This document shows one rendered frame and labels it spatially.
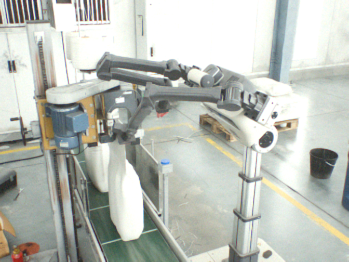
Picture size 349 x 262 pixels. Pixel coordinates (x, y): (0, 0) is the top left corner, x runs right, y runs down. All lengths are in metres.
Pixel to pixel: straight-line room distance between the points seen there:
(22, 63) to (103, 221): 2.75
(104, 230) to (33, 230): 0.96
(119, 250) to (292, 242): 1.47
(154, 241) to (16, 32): 3.23
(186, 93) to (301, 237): 2.10
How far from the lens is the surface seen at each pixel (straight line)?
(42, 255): 3.15
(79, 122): 2.03
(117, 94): 2.30
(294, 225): 3.47
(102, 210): 2.86
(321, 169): 4.24
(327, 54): 9.16
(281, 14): 7.96
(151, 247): 2.49
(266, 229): 3.36
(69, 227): 2.70
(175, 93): 1.55
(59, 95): 2.01
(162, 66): 2.00
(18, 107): 5.08
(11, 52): 4.92
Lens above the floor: 1.95
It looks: 22 degrees down
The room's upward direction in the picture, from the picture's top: straight up
